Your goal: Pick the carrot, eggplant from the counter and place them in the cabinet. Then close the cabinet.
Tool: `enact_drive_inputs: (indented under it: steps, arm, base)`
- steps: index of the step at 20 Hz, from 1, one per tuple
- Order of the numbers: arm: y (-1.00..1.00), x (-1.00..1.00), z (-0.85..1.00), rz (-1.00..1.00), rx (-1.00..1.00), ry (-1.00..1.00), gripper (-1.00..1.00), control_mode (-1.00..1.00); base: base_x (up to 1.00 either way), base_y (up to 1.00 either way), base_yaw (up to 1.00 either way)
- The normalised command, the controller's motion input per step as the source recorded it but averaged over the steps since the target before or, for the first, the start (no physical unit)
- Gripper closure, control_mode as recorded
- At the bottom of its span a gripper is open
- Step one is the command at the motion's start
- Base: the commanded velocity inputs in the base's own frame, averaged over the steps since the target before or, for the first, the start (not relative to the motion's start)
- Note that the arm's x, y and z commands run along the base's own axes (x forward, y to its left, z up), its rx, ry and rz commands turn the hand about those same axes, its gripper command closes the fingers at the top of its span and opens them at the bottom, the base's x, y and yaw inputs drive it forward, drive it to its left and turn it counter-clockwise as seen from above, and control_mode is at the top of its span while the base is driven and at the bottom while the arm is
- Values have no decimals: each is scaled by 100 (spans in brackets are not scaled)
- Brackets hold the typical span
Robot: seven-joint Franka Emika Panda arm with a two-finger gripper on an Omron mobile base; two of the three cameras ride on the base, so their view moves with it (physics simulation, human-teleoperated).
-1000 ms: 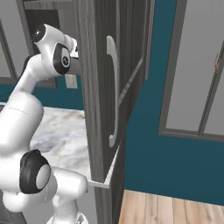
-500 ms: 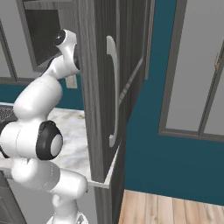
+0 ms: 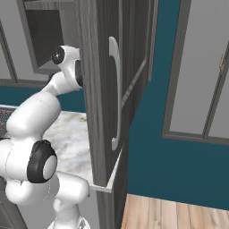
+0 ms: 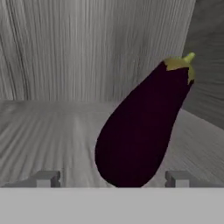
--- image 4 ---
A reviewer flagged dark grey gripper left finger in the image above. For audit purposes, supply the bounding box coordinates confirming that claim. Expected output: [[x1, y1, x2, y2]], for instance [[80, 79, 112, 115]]
[[1, 170, 61, 188]]

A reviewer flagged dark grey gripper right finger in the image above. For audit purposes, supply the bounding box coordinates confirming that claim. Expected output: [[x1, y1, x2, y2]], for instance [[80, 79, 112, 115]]
[[164, 170, 224, 188]]

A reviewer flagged dark purple eggplant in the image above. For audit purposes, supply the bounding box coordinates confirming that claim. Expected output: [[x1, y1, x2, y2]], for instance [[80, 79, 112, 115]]
[[94, 52, 196, 188]]

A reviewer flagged grey wooden cabinet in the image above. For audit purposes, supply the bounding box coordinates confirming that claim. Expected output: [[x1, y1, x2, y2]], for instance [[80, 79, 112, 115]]
[[0, 0, 224, 188]]

